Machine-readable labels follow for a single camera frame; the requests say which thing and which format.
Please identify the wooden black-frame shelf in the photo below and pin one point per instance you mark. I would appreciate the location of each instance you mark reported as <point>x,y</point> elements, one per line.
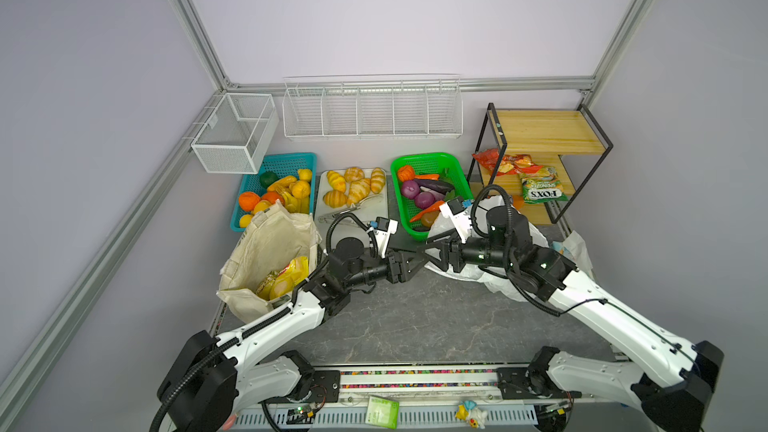
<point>548,136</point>

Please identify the brown toy potato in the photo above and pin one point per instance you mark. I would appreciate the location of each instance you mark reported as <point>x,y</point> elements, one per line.
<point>429,218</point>

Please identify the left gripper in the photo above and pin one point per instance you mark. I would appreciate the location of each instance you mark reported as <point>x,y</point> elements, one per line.
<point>404,275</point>

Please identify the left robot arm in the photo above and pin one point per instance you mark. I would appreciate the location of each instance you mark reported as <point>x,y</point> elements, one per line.
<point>214,377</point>

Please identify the toy striped bread roll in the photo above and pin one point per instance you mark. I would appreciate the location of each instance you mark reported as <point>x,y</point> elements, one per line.
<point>335,199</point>

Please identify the green plastic basket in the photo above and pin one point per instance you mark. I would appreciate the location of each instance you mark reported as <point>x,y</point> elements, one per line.
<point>435,166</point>

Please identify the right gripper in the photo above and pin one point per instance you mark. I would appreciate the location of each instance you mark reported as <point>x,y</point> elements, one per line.
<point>446,245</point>

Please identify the green toy lime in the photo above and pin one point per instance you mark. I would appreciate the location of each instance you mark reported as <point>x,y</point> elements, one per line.
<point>267,178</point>

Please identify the toy orange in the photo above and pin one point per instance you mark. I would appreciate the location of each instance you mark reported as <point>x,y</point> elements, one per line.
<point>248,200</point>
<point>272,197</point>

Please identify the white plastic tray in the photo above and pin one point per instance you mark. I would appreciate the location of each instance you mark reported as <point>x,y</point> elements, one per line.
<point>369,209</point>

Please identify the orange toy pepper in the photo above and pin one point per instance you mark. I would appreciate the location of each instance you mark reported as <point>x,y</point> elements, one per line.
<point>406,173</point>

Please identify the beige canvas tote bag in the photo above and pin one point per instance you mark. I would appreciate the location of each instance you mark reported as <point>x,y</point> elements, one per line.
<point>273,238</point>

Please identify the orange toy carrot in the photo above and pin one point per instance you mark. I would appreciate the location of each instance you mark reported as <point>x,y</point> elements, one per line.
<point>432,208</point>

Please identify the orange drink bottle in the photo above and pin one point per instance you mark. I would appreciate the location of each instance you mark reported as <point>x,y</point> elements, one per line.
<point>518,202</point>

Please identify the toy banana bunch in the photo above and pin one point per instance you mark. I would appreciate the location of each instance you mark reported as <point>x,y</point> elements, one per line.
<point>295,193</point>

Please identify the yellow white toy figure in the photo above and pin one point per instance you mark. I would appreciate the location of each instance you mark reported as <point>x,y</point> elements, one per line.
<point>471,414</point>

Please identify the small white wire basket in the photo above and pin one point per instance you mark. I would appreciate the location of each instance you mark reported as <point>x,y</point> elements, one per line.
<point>236,134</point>

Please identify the purple toy onion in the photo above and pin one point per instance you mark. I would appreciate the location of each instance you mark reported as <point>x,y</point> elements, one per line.
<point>410,189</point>
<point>424,200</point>

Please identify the toy croissant bread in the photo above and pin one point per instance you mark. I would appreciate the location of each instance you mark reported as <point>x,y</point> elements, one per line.
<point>359,190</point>

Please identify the yellow toy lemon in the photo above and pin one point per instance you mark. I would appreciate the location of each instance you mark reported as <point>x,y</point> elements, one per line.
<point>245,220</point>

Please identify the yellow chips bag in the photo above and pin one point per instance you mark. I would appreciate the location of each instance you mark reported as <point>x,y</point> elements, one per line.
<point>290,277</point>

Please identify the green small box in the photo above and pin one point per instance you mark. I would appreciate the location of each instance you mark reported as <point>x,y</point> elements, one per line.
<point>382,412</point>

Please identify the long white wire basket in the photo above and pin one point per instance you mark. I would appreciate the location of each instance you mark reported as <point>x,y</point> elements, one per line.
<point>373,106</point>

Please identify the yellow toy apple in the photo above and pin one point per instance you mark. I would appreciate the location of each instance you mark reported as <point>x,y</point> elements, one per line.
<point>261,206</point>

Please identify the red snack bag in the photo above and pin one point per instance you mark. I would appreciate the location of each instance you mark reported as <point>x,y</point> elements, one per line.
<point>491,160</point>

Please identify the green Fox's candy bag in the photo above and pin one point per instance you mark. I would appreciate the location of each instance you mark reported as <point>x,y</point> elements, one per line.
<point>542,186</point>

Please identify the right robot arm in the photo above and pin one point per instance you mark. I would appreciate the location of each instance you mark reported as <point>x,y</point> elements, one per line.
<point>669,378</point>

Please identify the green-yellow snack bag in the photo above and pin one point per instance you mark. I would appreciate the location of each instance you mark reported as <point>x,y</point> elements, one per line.
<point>265,290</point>

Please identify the tissue pack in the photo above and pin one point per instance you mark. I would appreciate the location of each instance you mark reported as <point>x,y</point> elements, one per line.
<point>574,248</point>

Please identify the dark toy eggplant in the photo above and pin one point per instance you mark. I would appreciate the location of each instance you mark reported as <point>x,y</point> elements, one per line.
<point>437,186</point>

